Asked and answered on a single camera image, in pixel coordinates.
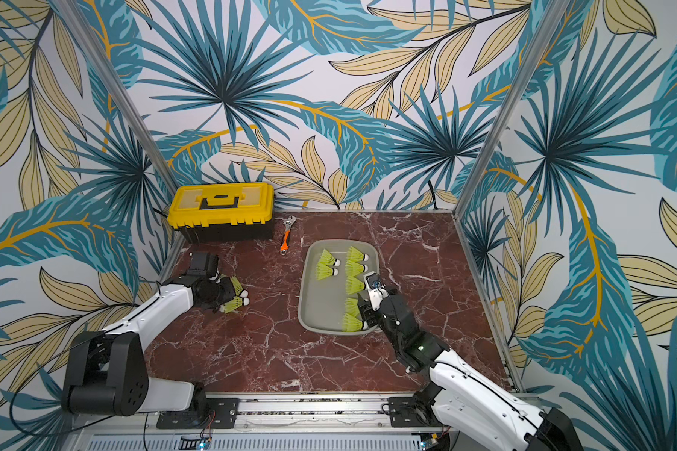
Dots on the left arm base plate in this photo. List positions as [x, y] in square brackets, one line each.
[217, 413]

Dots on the yellow-green shuttlecock two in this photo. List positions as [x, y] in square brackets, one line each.
[356, 255]

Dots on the left aluminium frame post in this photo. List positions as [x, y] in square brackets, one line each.
[78, 25]

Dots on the aluminium front rail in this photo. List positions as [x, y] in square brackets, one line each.
[343, 421]

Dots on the yellow-green shuttlecock nine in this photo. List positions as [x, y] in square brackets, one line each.
[234, 304]

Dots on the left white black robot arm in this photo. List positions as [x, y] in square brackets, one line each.
[106, 371]

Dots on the yellow-green shuttlecock ten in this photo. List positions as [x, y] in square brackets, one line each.
[239, 290]

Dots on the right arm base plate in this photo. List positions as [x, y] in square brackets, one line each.
[407, 412]

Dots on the grey plastic storage tray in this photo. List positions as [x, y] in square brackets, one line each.
[321, 303]

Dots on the yellow-green shuttlecock one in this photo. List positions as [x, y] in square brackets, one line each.
[354, 269]

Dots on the yellow-green shuttlecock three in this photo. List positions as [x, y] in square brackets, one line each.
[353, 285]

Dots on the yellow-green shuttlecock five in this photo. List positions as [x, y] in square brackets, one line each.
[324, 271]

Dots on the yellow-green shuttlecock four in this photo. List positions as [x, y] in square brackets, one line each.
[353, 324]

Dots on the yellow black toolbox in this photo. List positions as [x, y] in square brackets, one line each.
[229, 212]

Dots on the yellow-green shuttlecock six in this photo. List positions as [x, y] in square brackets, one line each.
[351, 307]

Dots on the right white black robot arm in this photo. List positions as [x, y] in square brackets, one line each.
[458, 396]

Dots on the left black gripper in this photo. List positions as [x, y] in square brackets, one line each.
[229, 292]

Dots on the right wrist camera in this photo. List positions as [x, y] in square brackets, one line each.
[377, 290]

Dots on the right aluminium frame post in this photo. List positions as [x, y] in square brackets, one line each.
[536, 46]

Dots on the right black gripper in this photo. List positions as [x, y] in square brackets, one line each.
[369, 309]

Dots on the aluminium frame post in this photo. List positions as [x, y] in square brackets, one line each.
[78, 25]
[536, 46]

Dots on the yellow-green shuttlecock eight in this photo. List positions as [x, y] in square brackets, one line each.
[327, 259]

